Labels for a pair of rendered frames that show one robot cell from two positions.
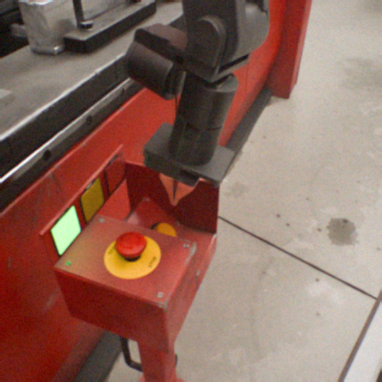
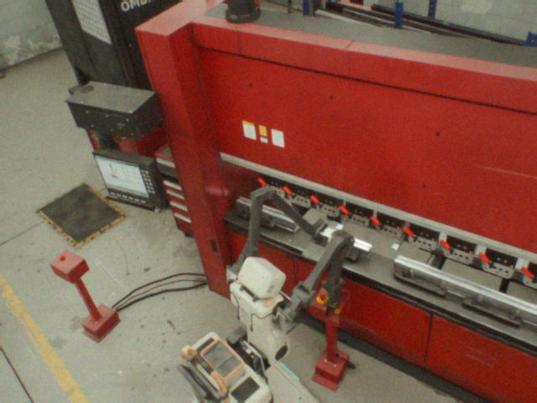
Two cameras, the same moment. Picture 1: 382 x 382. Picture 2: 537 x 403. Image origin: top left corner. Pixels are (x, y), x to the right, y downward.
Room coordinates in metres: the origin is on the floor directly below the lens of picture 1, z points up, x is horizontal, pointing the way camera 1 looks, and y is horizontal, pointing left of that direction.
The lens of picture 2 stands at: (0.61, -1.93, 3.39)
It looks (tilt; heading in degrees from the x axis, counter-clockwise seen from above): 41 degrees down; 106
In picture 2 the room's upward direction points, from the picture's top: 8 degrees counter-clockwise
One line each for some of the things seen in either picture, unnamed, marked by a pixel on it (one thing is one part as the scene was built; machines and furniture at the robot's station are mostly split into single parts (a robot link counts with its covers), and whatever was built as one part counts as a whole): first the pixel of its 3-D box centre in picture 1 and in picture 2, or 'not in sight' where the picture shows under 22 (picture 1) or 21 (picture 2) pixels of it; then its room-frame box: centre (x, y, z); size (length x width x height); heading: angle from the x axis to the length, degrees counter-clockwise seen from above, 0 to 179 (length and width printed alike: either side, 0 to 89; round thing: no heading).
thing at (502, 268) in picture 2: not in sight; (501, 259); (1.27, 0.08, 1.26); 0.15 x 0.09 x 0.17; 157
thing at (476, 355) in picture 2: not in sight; (480, 357); (1.25, -0.09, 0.58); 0.15 x 0.02 x 0.07; 157
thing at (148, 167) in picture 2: not in sight; (132, 175); (-0.93, 0.45, 1.42); 0.45 x 0.12 x 0.36; 165
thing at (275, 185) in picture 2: not in sight; (277, 183); (-0.02, 0.63, 1.26); 0.15 x 0.09 x 0.17; 157
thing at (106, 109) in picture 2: not in sight; (130, 154); (-0.96, 0.55, 1.53); 0.51 x 0.25 x 0.85; 165
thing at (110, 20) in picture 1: (114, 21); (420, 284); (0.90, 0.17, 0.89); 0.30 x 0.05 x 0.03; 157
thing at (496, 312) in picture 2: not in sight; (491, 311); (1.27, 0.01, 0.89); 0.30 x 0.05 x 0.03; 157
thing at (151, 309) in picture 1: (143, 244); (330, 304); (0.37, 0.07, 0.75); 0.20 x 0.16 x 0.18; 159
